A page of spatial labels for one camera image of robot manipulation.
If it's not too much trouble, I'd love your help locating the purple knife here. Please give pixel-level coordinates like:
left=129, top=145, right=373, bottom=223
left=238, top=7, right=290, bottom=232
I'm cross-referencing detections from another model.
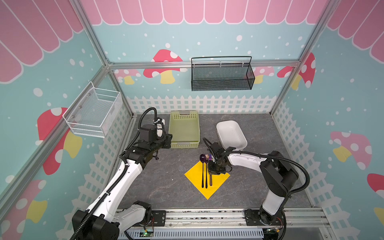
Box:
left=209, top=155, right=213, bottom=186

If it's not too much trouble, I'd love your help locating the purple spoon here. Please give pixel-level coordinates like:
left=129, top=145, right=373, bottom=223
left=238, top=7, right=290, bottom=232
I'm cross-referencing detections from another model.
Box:
left=200, top=154, right=209, bottom=188

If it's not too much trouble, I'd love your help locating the yellow paper napkin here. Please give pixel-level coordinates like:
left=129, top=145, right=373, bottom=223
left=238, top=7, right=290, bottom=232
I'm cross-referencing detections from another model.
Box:
left=185, top=162, right=231, bottom=200

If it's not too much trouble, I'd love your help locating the purple fork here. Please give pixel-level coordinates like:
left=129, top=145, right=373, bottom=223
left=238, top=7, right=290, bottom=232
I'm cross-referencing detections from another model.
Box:
left=205, top=160, right=208, bottom=189

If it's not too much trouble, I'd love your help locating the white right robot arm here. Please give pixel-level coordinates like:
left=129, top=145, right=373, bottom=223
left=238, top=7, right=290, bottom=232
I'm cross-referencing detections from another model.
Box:
left=208, top=151, right=299, bottom=223

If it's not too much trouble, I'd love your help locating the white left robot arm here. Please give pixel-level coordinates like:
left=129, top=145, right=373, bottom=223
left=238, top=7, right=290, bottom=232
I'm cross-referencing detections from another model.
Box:
left=71, top=133, right=172, bottom=240

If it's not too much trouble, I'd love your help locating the white plastic tub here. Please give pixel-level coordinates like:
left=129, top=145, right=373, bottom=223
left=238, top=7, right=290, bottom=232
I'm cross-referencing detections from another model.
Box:
left=216, top=120, right=248, bottom=151

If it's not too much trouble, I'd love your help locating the green perforated plastic basket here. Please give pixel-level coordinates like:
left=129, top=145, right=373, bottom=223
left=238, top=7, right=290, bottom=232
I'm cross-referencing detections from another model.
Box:
left=169, top=111, right=200, bottom=149

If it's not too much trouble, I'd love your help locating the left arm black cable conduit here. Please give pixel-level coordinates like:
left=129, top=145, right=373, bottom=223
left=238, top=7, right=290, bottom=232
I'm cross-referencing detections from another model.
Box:
left=68, top=107, right=159, bottom=240

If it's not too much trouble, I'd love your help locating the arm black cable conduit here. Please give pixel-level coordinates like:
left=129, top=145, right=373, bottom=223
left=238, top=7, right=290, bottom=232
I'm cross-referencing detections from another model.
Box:
left=68, top=107, right=159, bottom=240
left=202, top=137, right=310, bottom=240

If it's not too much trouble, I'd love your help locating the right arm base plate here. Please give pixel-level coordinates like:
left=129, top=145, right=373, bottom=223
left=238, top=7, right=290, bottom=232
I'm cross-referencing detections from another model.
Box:
left=244, top=209, right=284, bottom=226

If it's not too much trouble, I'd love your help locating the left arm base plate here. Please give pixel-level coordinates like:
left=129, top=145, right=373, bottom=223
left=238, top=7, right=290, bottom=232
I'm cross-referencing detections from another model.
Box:
left=144, top=210, right=167, bottom=227

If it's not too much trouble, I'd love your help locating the white wire wall basket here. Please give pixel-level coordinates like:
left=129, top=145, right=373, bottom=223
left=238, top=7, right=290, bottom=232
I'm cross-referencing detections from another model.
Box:
left=63, top=82, right=123, bottom=138

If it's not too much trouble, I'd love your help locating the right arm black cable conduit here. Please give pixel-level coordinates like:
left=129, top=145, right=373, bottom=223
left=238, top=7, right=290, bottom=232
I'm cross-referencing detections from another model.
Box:
left=202, top=137, right=310, bottom=240

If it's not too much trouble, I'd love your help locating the black mesh wall basket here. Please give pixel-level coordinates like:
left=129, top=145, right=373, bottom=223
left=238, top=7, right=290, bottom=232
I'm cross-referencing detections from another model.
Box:
left=191, top=56, right=256, bottom=92

